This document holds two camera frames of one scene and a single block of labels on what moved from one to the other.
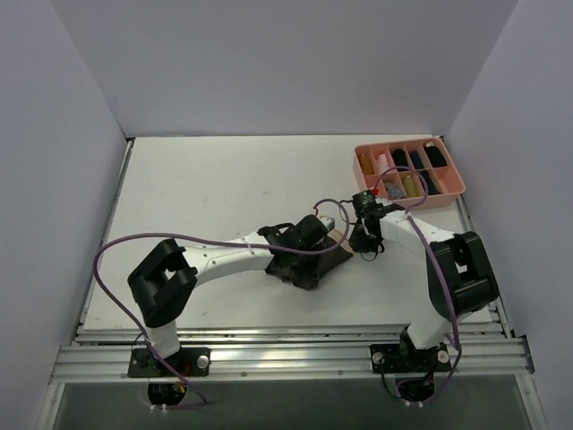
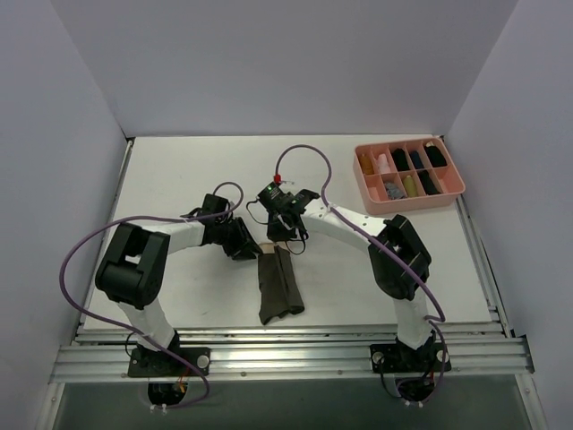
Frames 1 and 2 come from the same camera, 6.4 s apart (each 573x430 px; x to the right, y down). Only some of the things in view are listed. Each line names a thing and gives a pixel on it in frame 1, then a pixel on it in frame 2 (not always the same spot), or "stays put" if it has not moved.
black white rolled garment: [435, 156] stays put
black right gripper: [366, 232] -> [277, 225]
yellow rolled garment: [410, 187] stays put
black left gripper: [320, 258] -> [239, 239]
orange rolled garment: [366, 164] stays put
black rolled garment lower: [431, 187] stays put
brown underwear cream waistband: [305, 275] -> [279, 292]
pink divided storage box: [405, 187] stays put
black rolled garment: [400, 160] stays put
